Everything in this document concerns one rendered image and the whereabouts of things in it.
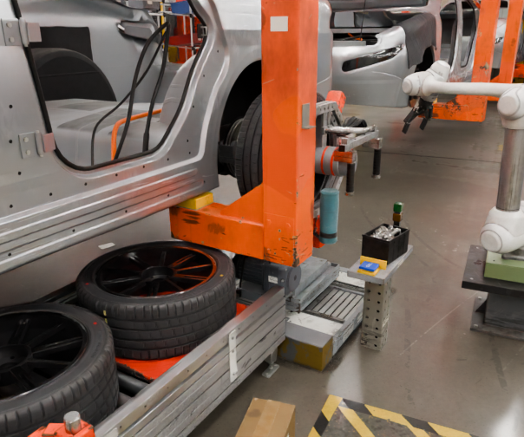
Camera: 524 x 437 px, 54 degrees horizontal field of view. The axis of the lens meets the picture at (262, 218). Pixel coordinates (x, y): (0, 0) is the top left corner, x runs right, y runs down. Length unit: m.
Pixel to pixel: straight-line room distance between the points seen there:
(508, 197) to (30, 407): 2.05
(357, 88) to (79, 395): 4.03
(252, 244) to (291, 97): 0.66
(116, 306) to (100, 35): 2.67
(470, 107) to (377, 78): 1.37
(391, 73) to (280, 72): 3.20
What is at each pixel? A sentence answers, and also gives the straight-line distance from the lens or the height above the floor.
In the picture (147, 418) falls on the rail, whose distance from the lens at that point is 1.75.
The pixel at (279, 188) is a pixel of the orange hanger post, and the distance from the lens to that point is 2.07.
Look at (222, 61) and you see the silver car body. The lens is 2.49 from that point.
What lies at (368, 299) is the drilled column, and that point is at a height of 0.22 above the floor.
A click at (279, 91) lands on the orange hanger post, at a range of 2.00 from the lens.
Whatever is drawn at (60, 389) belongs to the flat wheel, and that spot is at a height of 0.50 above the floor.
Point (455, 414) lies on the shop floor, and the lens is 2.33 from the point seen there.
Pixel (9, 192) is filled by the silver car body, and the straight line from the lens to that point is 1.76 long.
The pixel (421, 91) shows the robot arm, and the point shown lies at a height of 1.16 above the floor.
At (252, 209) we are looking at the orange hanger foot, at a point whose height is 0.73.
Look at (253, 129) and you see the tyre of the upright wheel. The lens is 2.40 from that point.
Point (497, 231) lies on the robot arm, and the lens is 2.56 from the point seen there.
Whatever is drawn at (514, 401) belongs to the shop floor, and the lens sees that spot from 2.49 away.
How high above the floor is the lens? 1.44
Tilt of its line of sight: 20 degrees down
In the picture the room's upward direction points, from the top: 1 degrees counter-clockwise
